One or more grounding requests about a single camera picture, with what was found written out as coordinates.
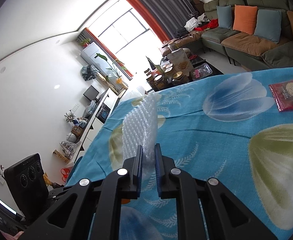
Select white air conditioner unit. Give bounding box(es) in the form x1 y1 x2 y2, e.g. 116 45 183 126
80 42 109 67

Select green sectional sofa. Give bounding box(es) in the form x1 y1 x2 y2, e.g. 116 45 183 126
161 0 293 71

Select blue floral tablecloth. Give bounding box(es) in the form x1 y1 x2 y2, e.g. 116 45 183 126
67 67 293 239

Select blue cushion middle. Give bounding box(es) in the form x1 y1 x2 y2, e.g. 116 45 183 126
253 9 281 43

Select potted green plant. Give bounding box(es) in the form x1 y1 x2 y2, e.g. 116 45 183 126
95 53 128 89

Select orange cushion far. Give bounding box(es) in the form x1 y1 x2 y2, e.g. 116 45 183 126
233 5 258 35

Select white tv cabinet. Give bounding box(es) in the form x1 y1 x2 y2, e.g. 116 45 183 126
71 88 126 164

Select cluttered coffee table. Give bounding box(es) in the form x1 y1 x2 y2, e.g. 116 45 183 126
144 48 222 92

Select white foam net sleeve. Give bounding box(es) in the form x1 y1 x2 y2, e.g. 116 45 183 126
122 93 161 179

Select grey orange curtain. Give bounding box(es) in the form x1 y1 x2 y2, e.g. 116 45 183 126
126 0 197 42

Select red clothes on sofa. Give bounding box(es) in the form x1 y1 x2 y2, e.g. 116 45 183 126
194 19 219 31

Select red oat snack packet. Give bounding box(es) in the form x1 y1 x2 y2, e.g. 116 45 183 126
268 80 293 112

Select blue cushion far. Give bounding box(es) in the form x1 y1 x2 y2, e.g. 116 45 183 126
216 5 232 30

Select blue cushion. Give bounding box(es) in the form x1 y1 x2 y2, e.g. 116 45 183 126
253 9 281 43
216 5 232 30

